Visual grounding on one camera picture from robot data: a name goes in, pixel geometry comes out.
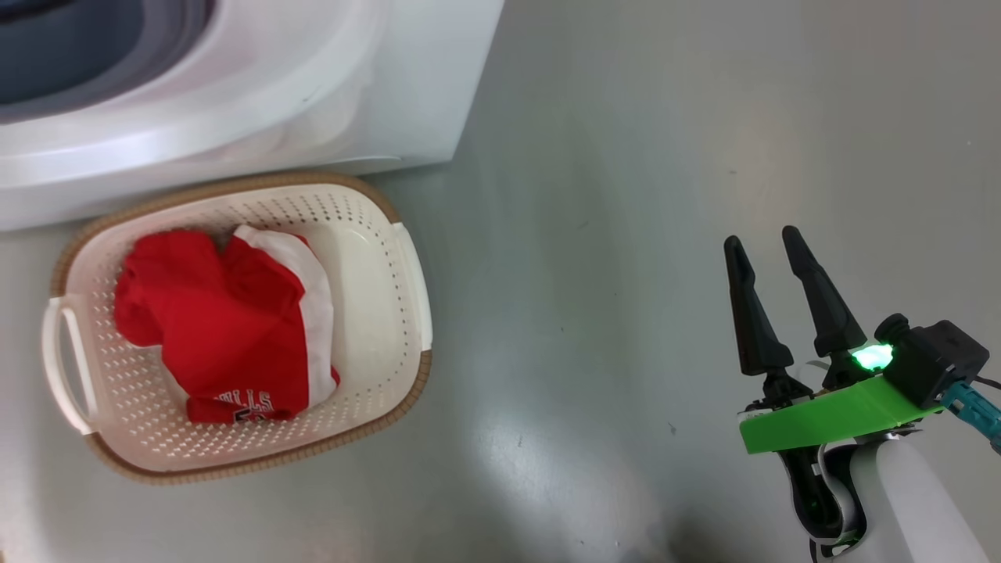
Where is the red and white shirt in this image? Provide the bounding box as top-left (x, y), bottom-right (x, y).
top-left (113, 224), bottom-right (341, 425)

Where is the cream perforated laundry basket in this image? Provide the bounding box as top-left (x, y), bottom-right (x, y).
top-left (41, 172), bottom-right (433, 486)

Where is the white front-load washing machine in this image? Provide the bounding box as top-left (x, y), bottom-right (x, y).
top-left (0, 0), bottom-right (505, 233)

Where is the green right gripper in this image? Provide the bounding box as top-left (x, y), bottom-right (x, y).
top-left (723, 225), bottom-right (947, 456)

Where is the black cable with teal plug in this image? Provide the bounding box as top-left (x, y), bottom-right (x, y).
top-left (938, 375), bottom-right (1001, 454)

